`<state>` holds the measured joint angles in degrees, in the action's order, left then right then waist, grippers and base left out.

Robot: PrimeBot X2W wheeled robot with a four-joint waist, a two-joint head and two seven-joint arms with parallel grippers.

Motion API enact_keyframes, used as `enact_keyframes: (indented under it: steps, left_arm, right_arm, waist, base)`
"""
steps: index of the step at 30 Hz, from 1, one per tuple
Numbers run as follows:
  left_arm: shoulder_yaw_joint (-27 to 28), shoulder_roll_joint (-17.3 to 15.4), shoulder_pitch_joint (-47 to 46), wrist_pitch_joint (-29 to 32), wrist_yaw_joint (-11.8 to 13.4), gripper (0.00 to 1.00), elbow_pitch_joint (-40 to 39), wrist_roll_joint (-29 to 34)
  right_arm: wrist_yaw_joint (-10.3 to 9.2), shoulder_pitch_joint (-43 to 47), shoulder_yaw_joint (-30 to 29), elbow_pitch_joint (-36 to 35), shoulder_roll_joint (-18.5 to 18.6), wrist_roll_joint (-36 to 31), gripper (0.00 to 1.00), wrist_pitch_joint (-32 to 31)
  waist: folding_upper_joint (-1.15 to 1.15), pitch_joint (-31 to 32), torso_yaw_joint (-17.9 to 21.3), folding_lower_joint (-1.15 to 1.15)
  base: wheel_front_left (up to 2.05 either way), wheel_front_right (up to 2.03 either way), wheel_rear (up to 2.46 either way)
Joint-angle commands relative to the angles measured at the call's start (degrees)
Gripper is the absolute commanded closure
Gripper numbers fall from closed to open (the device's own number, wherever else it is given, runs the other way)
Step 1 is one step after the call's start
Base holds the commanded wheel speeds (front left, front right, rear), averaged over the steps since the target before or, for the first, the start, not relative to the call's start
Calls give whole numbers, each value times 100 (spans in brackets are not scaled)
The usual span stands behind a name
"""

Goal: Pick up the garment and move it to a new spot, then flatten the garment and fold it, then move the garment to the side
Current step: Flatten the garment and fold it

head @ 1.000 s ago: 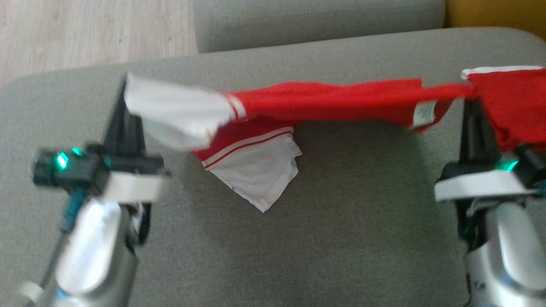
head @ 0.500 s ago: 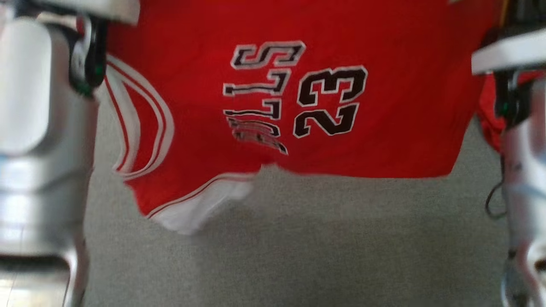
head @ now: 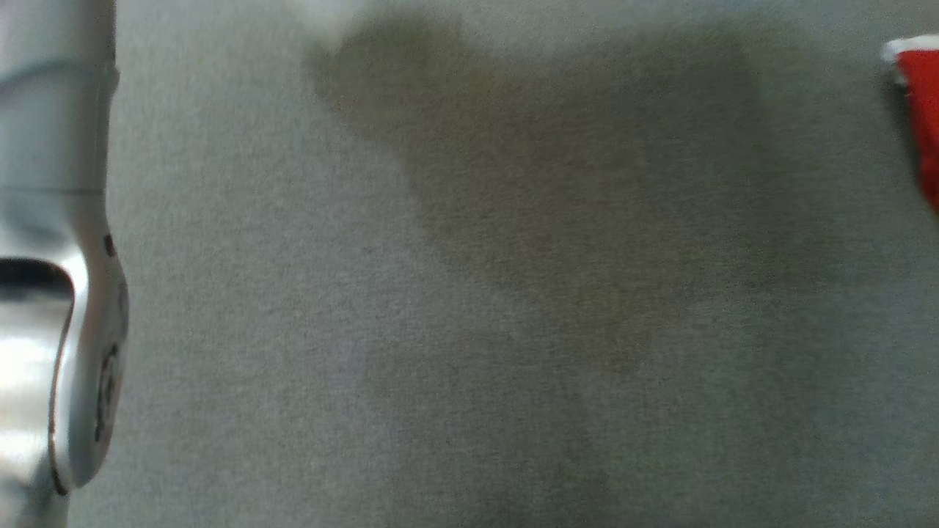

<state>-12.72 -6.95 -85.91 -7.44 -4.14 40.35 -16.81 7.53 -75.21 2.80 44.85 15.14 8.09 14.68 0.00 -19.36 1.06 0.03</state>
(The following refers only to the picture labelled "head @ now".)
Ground large grey sofa seat cushion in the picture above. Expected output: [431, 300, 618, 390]
[0, 0, 939, 528]

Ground red shorts with white stripe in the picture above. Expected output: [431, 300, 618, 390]
[880, 34, 939, 213]

